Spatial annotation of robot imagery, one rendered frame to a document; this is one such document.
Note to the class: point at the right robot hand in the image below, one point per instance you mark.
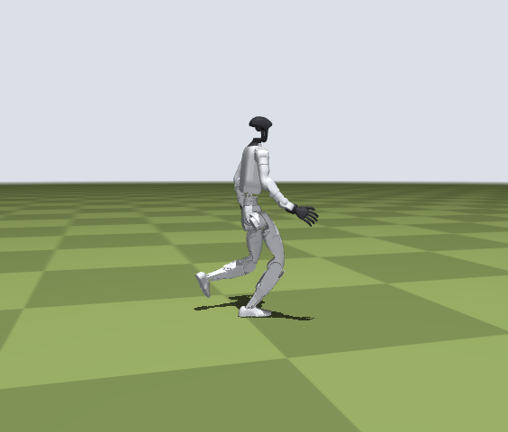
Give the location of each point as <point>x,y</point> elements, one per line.
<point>302,212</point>

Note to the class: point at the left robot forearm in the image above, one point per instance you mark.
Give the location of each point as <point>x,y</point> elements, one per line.
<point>240,195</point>

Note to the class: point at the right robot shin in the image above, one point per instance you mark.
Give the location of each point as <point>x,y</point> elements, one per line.
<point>265,284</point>

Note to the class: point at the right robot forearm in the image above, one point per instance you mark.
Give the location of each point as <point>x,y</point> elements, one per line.
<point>277,196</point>

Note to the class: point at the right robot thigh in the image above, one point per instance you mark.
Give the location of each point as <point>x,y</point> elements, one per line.
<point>270,235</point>

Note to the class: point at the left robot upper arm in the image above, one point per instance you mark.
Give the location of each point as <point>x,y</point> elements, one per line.
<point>236,178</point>

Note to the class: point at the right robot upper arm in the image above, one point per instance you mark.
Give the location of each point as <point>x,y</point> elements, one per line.
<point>261,156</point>

